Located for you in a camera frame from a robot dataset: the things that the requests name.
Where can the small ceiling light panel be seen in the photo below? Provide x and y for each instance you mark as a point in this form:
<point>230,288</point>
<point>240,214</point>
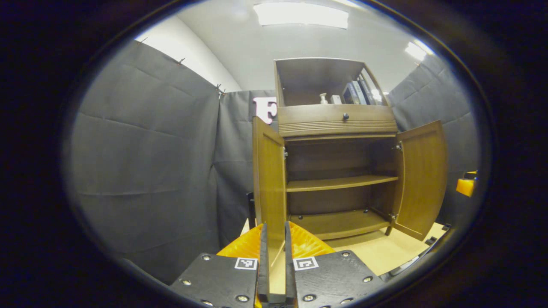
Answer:
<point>417,50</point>

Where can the wooden cabinet drawer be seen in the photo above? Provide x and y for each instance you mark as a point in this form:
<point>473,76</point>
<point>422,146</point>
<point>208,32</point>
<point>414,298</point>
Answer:
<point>317,117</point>

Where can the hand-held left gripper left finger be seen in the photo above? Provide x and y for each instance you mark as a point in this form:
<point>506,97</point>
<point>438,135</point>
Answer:
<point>263,273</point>

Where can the black table clip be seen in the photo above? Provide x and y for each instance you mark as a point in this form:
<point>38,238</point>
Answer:
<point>447,227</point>
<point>431,241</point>

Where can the small white box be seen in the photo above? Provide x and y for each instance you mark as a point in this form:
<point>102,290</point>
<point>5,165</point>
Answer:
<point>335,99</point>

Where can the wooden shoe cabinet door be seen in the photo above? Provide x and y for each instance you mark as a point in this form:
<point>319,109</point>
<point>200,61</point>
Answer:
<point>421,175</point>
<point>269,179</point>

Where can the black backdrop cloth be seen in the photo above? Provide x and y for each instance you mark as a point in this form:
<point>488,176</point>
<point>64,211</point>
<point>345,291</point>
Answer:
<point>150,162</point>

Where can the wooden double-door shoe cabinet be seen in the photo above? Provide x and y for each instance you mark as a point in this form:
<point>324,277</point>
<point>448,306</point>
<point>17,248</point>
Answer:
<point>338,184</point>

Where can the large ceiling light panel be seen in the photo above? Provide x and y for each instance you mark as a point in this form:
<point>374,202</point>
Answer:
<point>301,15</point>

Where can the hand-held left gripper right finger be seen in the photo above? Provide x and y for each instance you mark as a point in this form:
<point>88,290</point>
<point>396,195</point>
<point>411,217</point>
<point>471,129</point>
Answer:
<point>289,273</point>

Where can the white pump bottle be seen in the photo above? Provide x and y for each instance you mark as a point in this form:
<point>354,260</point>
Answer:
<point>323,100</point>

